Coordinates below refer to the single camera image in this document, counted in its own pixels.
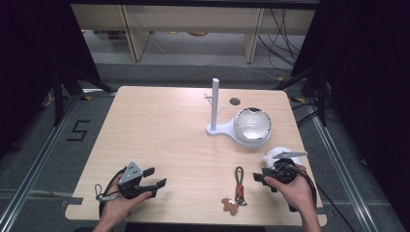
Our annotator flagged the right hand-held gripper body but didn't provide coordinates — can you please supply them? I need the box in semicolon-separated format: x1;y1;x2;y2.
263;150;309;186

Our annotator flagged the aluminium floor rail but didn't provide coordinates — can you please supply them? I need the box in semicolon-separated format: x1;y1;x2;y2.
0;93;82;232
305;102;379;232

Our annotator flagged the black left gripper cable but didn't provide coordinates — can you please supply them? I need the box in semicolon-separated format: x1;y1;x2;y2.
98;166;128;218

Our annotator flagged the dark curtain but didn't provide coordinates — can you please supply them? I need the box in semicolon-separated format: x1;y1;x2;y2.
0;0;102;159
291;0;410;223

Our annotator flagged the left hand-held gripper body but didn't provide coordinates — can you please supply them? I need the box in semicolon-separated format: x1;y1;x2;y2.
117;161;159;200

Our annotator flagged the white rounded object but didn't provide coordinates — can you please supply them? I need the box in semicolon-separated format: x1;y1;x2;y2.
262;146;305;169

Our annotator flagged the bundle of black floor cables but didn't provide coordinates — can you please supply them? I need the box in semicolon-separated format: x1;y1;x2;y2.
256;8;307;73

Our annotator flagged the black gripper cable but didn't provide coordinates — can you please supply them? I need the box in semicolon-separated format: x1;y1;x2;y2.
98;166;128;218
289;165;357;232

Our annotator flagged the person's right hand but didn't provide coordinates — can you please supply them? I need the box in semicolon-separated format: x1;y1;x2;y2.
263;163;316;216

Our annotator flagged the grey wrist strap loop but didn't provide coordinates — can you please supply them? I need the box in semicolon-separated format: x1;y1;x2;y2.
94;183;114;203

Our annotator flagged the green cord keychain with bear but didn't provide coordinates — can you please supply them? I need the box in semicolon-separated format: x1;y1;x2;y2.
220;165;249;217

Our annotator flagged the black metal stand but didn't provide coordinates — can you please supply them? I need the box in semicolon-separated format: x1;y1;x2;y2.
52;63;114;128
273;64;329;128

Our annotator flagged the person's left hand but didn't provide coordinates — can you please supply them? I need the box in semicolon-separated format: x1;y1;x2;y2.
100;174;154;225

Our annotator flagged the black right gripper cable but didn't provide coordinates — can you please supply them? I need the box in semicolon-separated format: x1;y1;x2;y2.
289;165;357;232

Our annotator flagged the light wooden desk frame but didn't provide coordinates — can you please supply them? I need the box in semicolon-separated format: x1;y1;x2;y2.
70;4;317;64

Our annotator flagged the white post stand with tray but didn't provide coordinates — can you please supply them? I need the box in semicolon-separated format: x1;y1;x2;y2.
203;77;272;150

